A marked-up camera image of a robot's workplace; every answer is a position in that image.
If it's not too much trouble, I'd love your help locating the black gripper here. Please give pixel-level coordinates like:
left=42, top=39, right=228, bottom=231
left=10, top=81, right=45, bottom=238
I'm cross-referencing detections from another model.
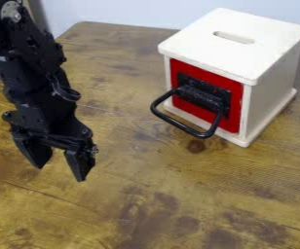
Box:
left=3, top=89, right=98, bottom=182

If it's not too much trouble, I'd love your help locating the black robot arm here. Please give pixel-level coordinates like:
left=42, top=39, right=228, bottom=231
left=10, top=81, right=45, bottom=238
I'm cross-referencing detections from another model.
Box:
left=0, top=0, right=98, bottom=182

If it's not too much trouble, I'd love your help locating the red drawer front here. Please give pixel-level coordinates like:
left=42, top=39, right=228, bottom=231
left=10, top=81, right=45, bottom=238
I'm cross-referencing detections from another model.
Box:
left=170, top=58, right=244, bottom=133

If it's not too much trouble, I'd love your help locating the white wooden box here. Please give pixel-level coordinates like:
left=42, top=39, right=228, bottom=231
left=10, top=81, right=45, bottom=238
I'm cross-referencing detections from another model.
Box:
left=158, top=8, right=300, bottom=147

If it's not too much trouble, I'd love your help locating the black cable loop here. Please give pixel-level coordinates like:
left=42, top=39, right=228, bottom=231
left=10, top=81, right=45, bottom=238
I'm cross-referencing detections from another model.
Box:
left=47, top=72, right=82, bottom=103

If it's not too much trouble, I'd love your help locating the black metal drawer handle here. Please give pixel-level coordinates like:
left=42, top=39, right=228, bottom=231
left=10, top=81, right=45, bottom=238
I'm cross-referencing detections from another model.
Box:
left=150, top=72, right=232, bottom=139

